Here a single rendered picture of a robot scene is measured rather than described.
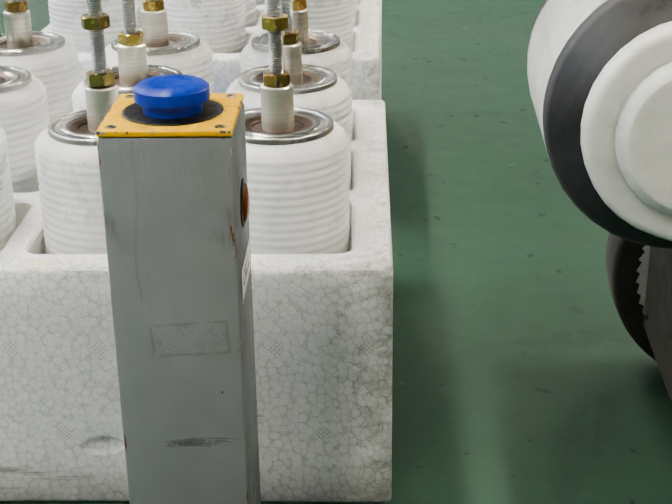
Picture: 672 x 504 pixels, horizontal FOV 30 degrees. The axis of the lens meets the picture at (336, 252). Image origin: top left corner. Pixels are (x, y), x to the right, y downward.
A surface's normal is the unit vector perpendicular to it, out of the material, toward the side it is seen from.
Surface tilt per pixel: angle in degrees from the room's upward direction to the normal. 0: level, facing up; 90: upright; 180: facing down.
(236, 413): 90
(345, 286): 90
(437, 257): 0
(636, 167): 90
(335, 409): 90
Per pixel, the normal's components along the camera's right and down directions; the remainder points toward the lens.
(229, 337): -0.02, 0.39
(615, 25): -0.51, -0.23
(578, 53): -0.66, -0.07
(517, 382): -0.01, -0.92
